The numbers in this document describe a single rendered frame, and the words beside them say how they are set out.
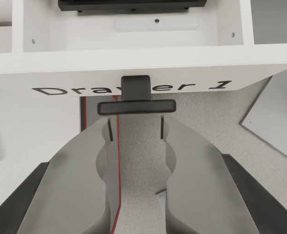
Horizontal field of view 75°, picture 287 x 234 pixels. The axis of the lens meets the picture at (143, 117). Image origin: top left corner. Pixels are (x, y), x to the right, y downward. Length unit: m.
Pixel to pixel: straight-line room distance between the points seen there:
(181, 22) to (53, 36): 0.17
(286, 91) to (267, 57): 1.16
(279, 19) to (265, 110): 0.81
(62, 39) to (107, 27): 0.06
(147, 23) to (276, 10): 0.28
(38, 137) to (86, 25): 0.20
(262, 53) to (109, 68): 0.13
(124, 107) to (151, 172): 0.95
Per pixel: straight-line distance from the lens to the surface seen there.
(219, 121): 1.18
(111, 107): 0.17
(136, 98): 0.17
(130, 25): 0.27
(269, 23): 0.52
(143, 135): 1.08
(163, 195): 1.13
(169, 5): 0.27
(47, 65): 0.18
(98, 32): 0.29
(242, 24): 0.24
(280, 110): 1.32
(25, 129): 0.38
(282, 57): 0.21
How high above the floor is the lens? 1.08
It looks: 86 degrees down
